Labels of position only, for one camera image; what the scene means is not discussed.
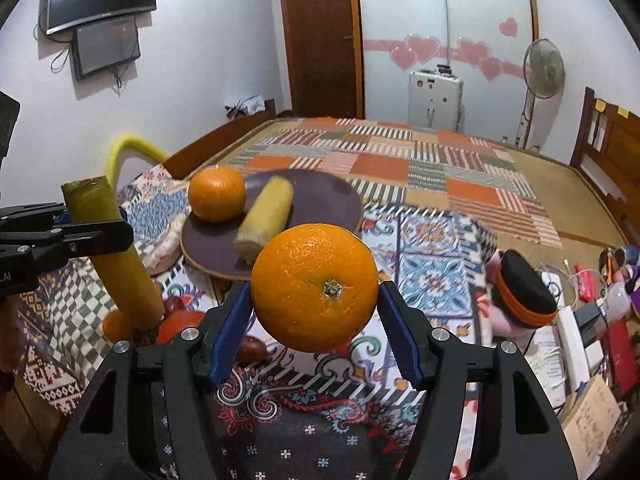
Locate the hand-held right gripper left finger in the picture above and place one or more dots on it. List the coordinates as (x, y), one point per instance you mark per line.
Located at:
(229, 337)

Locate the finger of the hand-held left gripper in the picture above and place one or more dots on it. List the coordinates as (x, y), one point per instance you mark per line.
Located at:
(95, 237)
(35, 212)

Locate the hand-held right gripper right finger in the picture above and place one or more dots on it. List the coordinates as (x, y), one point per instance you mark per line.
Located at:
(406, 347)

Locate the long yellow corn cob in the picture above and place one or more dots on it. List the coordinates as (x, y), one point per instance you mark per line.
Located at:
(122, 285)

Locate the large orange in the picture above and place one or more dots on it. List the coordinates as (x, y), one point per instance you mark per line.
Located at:
(315, 287)

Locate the brown round plate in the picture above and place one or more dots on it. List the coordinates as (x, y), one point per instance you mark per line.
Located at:
(322, 200)

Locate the red tomato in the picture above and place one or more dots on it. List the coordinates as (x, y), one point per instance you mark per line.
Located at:
(179, 331)

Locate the dark red date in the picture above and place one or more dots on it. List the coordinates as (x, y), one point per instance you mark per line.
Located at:
(173, 304)

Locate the yellow foam tube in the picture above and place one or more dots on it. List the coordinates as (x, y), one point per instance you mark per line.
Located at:
(117, 152)

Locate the colourful patterned blanket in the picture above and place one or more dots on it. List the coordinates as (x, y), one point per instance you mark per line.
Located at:
(425, 260)

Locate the small orange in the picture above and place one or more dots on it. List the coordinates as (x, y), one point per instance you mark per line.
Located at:
(116, 331)

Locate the short yellow corn cob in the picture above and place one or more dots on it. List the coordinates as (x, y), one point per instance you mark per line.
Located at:
(265, 220)

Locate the pink plush toy black hat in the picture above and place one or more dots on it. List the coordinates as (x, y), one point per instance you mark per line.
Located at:
(525, 290)

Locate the wooden bed footboard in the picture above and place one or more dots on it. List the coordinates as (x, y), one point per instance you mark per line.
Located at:
(220, 142)

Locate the orange patchwork blanket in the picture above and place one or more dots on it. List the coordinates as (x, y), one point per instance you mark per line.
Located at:
(400, 165)

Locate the crumpled cloth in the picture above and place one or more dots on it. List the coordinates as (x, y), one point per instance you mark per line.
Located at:
(245, 105)

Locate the brown cardboard sheet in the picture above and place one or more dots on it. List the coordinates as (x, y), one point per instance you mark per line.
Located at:
(592, 422)

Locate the red booklet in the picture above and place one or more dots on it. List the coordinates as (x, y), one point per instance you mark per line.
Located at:
(625, 360)

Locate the woven straw bed mat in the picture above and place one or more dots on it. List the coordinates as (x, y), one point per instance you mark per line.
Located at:
(575, 200)

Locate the small doll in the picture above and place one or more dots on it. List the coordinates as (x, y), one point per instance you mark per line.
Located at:
(625, 280)

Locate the white appliance box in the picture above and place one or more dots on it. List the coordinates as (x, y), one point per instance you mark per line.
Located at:
(435, 100)

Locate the wooden headboard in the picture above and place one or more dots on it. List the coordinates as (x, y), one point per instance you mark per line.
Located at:
(612, 160)

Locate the brown wooden door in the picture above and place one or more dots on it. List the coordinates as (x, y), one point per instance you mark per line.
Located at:
(320, 40)

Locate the white standing fan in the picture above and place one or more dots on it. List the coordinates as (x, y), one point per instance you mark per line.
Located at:
(544, 70)

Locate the small black wall monitor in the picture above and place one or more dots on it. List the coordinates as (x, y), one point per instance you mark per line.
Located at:
(107, 47)

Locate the pink heart wall stickers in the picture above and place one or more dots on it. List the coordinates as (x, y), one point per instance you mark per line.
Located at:
(422, 50)

